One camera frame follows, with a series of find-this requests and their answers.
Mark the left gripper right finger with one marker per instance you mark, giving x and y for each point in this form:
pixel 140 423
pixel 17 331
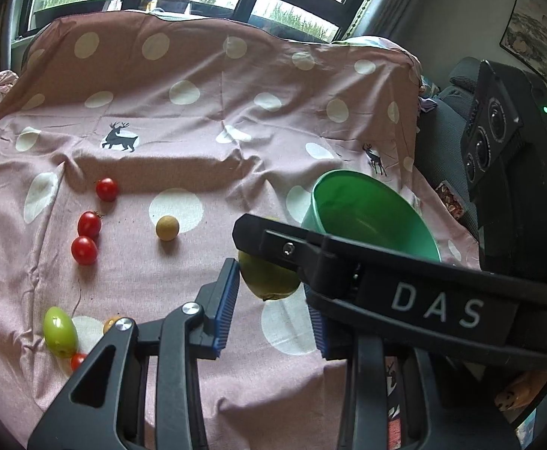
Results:
pixel 400 397

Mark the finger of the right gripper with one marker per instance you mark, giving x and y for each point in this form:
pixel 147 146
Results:
pixel 353 288

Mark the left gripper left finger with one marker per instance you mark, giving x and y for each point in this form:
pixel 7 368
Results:
pixel 102 406

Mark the brown longan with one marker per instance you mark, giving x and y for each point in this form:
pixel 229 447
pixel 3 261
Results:
pixel 167 228
pixel 110 323

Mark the small green tomato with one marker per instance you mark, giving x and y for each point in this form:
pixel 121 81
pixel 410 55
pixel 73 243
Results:
pixel 60 333

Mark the large green tomato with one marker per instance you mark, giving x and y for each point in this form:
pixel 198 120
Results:
pixel 267 281

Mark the red cherry tomato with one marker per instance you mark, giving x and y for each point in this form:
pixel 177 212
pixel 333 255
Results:
pixel 107 189
pixel 84 250
pixel 89 224
pixel 76 361

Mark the dark grey chair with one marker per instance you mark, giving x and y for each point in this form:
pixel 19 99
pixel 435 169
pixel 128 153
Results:
pixel 438 143

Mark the green plastic bowl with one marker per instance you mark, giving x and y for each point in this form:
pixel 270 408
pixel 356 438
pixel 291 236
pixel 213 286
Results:
pixel 356 207

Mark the pink polka dot deer cloth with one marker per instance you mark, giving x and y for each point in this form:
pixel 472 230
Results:
pixel 201 119

